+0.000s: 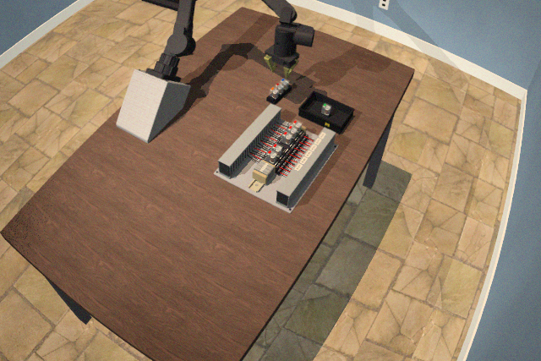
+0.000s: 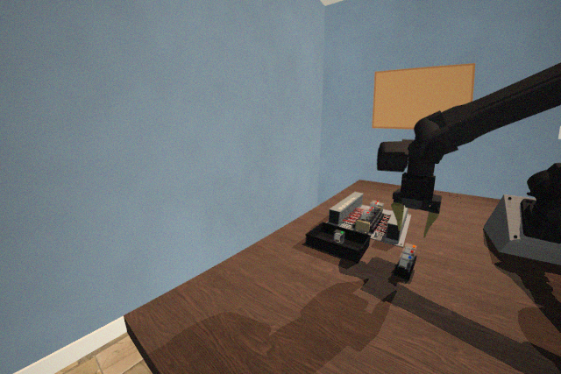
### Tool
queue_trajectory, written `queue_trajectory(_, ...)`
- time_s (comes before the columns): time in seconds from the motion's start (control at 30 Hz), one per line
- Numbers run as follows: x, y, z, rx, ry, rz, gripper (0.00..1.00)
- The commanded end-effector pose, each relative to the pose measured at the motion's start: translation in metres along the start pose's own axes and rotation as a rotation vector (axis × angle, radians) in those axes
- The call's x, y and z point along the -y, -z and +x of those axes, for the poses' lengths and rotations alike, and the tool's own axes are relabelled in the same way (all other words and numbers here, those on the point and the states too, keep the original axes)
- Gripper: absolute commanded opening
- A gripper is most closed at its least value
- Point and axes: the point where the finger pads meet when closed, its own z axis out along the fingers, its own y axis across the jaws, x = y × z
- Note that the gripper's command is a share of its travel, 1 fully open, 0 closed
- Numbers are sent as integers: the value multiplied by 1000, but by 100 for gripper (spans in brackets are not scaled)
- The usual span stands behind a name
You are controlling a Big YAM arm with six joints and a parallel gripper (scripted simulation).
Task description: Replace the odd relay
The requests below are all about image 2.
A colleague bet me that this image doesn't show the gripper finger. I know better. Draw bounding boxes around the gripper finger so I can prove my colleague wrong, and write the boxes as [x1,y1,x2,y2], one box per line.
[391,202,404,231]
[423,212,439,237]

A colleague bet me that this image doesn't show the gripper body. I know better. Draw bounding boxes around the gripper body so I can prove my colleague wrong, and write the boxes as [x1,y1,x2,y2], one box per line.
[393,171,442,214]

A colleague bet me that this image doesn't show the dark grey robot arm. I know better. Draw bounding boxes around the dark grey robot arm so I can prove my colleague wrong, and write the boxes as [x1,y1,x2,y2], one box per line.
[377,62,561,243]

